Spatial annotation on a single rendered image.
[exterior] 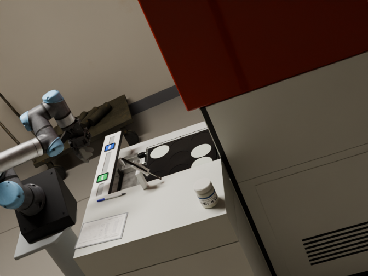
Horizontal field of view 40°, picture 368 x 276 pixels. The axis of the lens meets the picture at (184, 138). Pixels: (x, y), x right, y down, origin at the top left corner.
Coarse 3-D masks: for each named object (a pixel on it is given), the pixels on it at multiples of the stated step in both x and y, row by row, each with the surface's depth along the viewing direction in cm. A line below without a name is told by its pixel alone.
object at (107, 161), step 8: (112, 136) 267; (104, 144) 263; (104, 152) 256; (112, 152) 253; (104, 160) 249; (112, 160) 246; (104, 168) 244; (112, 168) 240; (96, 176) 239; (96, 184) 234; (104, 184) 231; (96, 192) 228; (104, 192) 225
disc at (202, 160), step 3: (198, 159) 229; (201, 159) 228; (204, 159) 227; (207, 159) 227; (210, 159) 226; (195, 162) 228; (198, 162) 227; (201, 162) 227; (204, 162) 226; (207, 162) 225; (192, 165) 227; (195, 165) 226; (198, 165) 225
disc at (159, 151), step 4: (156, 148) 252; (160, 148) 250; (164, 148) 249; (168, 148) 247; (152, 152) 250; (156, 152) 249; (160, 152) 247; (164, 152) 246; (152, 156) 247; (156, 156) 246; (160, 156) 244
